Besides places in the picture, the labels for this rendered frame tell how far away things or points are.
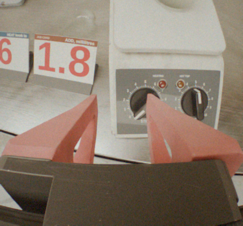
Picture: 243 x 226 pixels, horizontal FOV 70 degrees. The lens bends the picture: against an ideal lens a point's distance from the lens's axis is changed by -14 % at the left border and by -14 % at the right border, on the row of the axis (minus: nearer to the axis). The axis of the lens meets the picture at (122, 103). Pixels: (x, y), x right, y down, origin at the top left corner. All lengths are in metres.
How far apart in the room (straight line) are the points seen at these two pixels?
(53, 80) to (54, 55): 0.04
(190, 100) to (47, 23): 0.25
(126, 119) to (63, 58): 0.12
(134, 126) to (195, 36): 0.12
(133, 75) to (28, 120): 0.16
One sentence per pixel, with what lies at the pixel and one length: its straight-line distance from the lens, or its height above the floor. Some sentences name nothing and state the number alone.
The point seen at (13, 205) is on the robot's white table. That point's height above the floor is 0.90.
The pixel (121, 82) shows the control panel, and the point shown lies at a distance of 0.21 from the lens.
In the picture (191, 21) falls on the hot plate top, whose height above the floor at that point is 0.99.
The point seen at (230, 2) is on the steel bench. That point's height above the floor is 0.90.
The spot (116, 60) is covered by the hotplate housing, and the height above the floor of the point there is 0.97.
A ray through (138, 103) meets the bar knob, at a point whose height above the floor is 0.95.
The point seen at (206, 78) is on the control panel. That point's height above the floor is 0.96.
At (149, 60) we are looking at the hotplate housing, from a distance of 0.21.
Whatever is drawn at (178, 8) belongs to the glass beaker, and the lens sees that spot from 0.22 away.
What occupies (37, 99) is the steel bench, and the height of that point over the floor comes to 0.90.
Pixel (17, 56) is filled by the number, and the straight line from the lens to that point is 0.31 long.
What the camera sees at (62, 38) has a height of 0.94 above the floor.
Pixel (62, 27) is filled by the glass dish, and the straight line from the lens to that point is 0.32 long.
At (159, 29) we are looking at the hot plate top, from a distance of 0.21.
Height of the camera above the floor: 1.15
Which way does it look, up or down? 77 degrees down
